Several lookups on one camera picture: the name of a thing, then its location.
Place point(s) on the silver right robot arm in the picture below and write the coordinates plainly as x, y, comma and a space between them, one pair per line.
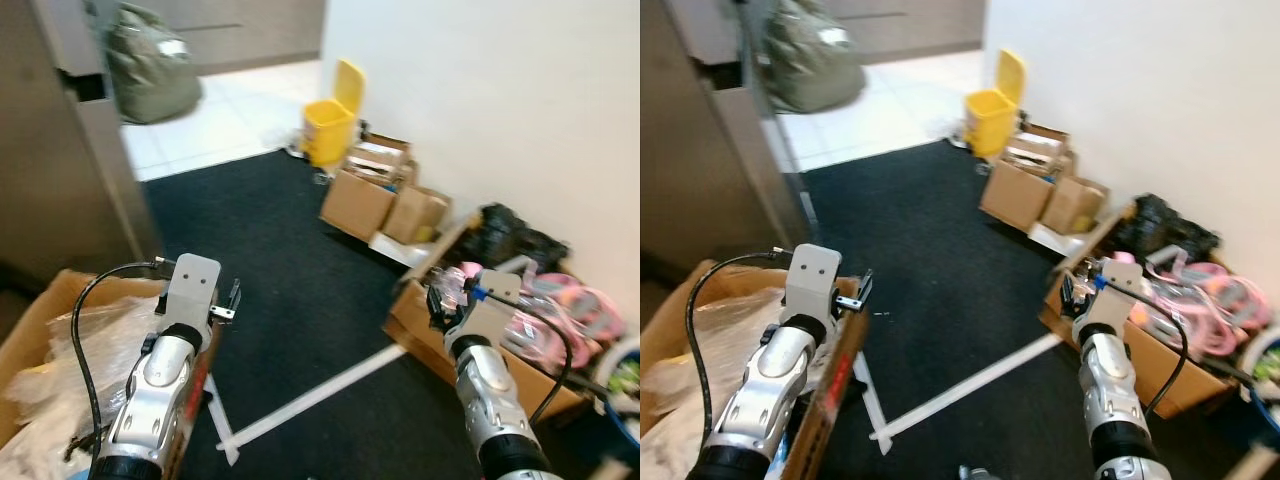
1110, 400
490, 390

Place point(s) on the light grey right wrist camera mount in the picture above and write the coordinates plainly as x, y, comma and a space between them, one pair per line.
485, 315
1110, 300

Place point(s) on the black floor mat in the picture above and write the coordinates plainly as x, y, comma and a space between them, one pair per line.
280, 260
930, 260

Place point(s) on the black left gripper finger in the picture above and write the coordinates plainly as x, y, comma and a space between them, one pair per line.
235, 295
866, 285

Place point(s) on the light grey left wrist camera mount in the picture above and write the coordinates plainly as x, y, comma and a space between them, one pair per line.
812, 285
190, 285

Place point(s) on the olive green sack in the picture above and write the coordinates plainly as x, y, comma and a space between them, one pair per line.
815, 55
150, 70

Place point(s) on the yellow rubbish bin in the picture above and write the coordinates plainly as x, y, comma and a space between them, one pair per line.
990, 115
328, 125

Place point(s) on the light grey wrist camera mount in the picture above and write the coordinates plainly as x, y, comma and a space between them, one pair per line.
485, 315
812, 285
1110, 300
190, 285

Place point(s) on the blue bucket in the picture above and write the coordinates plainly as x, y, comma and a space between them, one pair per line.
625, 380
1265, 375

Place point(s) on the clear crumpled plastic wrap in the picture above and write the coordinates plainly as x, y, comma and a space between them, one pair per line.
740, 320
60, 380

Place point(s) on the black plastic bag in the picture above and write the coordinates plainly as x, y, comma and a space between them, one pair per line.
1160, 228
510, 235

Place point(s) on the large open cardboard box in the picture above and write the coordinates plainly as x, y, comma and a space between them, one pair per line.
50, 300
845, 380

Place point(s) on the pink plastic toys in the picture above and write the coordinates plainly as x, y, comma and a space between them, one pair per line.
570, 310
1215, 300

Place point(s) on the small brown cardboard box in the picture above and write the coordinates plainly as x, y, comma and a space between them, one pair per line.
415, 212
1072, 202
1012, 195
355, 205

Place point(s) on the open cardboard box with papers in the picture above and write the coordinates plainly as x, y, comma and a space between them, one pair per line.
375, 160
1035, 150

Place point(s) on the white floor tape strip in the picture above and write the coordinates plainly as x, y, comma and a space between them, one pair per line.
970, 385
310, 395

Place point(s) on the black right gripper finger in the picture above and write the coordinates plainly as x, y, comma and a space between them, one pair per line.
1066, 295
433, 300

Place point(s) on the tall grey cabinet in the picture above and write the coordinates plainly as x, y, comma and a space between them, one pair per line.
50, 150
700, 130

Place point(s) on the beige low cabinet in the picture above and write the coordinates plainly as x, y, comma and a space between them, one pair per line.
250, 30

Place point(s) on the white flat board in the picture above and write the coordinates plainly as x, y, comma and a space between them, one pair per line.
395, 248
1055, 240

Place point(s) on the long brown cardboard box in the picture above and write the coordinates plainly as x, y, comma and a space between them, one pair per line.
415, 325
1165, 385

